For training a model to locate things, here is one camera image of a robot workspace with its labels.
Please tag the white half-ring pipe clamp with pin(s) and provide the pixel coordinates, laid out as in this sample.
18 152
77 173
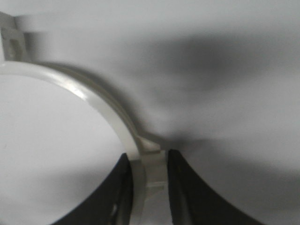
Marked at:
147 159

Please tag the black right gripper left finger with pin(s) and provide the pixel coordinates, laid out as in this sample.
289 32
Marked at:
110 204

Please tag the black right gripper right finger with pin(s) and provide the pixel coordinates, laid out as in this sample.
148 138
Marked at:
193 202

